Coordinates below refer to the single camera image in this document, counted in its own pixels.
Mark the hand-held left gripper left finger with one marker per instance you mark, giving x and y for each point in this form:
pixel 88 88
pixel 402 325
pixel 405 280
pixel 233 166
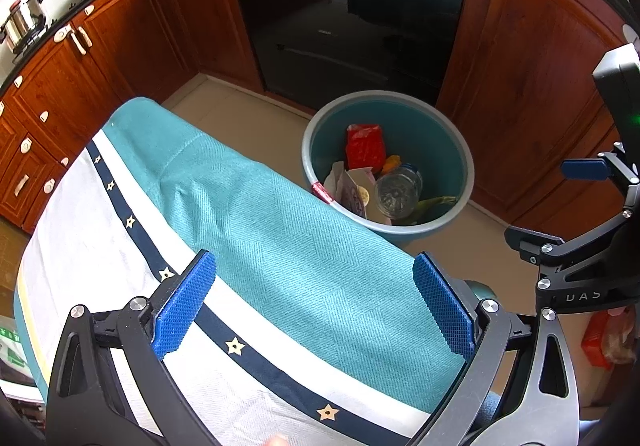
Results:
pixel 182 306

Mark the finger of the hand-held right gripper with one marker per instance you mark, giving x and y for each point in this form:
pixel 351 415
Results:
pixel 585 169
pixel 550 246

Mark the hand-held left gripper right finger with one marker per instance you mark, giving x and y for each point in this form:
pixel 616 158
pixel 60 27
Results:
pixel 442 306

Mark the pale green corn husk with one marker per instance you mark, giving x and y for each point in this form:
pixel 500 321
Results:
pixel 435 205

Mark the clear plastic bottle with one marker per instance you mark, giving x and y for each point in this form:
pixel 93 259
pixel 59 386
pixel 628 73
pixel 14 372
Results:
pixel 397 193

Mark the pink snack box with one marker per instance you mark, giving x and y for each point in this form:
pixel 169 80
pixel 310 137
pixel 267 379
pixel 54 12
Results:
pixel 350 191

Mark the orange peel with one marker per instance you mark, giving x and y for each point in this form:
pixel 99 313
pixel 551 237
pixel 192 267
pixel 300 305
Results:
pixel 391 163

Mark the teal round bin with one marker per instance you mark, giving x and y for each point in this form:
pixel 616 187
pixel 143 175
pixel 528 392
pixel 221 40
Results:
pixel 435 136

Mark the small red wrapper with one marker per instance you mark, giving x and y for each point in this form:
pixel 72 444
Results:
pixel 322 192

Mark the red chip packet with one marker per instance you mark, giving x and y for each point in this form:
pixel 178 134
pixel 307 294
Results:
pixel 365 146

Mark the plain wooden cabinet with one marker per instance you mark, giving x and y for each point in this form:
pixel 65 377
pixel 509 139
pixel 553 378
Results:
pixel 530 51

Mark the striped teal white tablecloth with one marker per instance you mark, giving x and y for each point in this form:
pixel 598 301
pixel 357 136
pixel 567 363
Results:
pixel 250 226

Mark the orange snack packet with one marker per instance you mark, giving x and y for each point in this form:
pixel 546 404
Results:
pixel 605 336

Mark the wooden cabinet with drawers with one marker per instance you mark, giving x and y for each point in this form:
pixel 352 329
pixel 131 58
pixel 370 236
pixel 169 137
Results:
pixel 125 51

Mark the black built-in oven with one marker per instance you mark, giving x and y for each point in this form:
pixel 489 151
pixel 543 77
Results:
pixel 350 26

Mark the steel pot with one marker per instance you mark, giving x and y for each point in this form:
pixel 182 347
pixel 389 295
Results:
pixel 22 23

